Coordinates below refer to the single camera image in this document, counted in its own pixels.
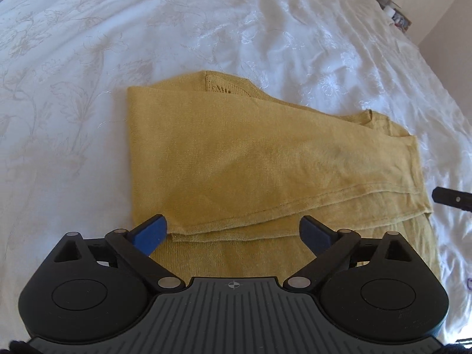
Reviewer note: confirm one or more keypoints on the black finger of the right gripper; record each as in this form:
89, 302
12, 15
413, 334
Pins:
453, 198

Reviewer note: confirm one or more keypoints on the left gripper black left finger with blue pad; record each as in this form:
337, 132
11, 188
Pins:
130, 251

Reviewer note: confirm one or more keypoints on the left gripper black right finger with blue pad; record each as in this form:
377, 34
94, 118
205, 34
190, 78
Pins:
335, 251

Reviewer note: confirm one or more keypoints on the mustard yellow knit garment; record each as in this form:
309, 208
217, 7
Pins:
234, 170

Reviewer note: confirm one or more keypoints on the bedside clutter right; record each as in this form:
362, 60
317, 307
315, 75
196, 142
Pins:
394, 10

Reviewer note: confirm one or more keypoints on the white embroidered bedspread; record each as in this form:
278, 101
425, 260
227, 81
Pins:
66, 66

